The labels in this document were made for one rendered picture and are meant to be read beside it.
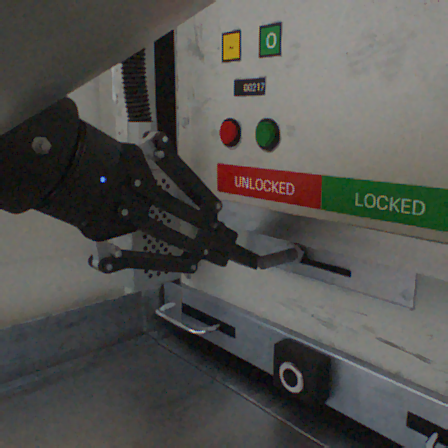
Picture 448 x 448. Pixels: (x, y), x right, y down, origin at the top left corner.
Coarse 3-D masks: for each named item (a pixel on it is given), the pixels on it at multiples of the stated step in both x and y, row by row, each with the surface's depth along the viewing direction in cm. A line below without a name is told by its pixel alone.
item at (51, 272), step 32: (96, 96) 69; (0, 224) 67; (32, 224) 69; (64, 224) 71; (0, 256) 68; (32, 256) 70; (64, 256) 72; (0, 288) 69; (32, 288) 71; (64, 288) 73; (96, 288) 75; (0, 320) 70
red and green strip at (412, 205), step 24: (240, 168) 56; (264, 168) 53; (240, 192) 57; (264, 192) 54; (288, 192) 51; (312, 192) 49; (336, 192) 47; (360, 192) 45; (384, 192) 43; (408, 192) 41; (432, 192) 40; (360, 216) 45; (384, 216) 43; (408, 216) 42; (432, 216) 40
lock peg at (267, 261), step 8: (288, 248) 52; (296, 248) 51; (264, 256) 48; (272, 256) 49; (280, 256) 49; (288, 256) 50; (296, 256) 51; (264, 264) 48; (272, 264) 49; (280, 264) 50
